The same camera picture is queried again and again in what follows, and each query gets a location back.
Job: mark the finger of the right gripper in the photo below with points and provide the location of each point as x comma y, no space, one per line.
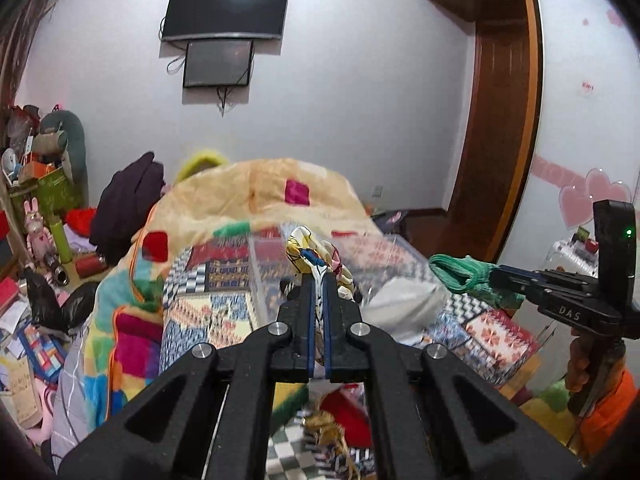
530,292
508,276

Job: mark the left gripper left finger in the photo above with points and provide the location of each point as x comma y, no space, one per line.
208,415

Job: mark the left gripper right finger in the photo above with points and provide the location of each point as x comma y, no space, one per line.
431,416

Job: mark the green knit cloth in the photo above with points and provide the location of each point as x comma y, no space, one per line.
470,276

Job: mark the red velvet pouch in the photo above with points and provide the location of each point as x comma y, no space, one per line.
348,407

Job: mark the floral silk scarf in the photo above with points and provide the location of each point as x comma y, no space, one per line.
309,254

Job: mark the person's right hand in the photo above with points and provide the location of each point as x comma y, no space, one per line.
576,376

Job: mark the checkered pouch with gold tie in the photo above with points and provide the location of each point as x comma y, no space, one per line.
294,453

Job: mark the brown wooden door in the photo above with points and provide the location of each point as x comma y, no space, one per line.
496,143

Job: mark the beige fleece blanket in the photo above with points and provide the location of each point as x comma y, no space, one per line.
123,340

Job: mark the green cylinder bottle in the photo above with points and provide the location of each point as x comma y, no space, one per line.
60,240

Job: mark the dark purple clothing pile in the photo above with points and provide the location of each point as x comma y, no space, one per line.
124,207

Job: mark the pink bunny toy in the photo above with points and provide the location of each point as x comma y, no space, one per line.
39,239

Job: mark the yellow green chair back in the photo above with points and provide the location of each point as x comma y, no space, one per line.
198,162

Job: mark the green gift box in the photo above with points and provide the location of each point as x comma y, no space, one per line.
55,194

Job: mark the grey plush toy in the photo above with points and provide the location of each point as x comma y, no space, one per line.
61,134

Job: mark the wall power socket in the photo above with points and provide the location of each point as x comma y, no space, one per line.
377,190

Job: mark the small black wall monitor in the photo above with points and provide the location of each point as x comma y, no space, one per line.
218,63

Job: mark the large black wall television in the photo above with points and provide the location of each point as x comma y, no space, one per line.
187,20

